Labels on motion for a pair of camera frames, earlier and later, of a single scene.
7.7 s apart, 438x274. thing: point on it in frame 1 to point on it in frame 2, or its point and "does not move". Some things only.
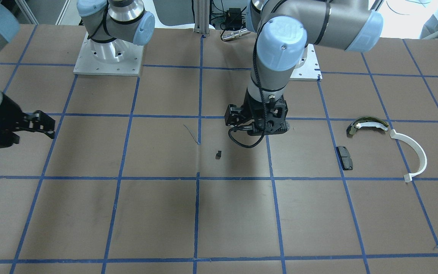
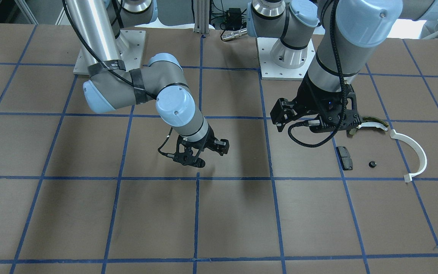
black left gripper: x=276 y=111 to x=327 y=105
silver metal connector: x=235 y=34 does not move
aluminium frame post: x=202 y=17 does not move
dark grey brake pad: x=345 y=158 does not move
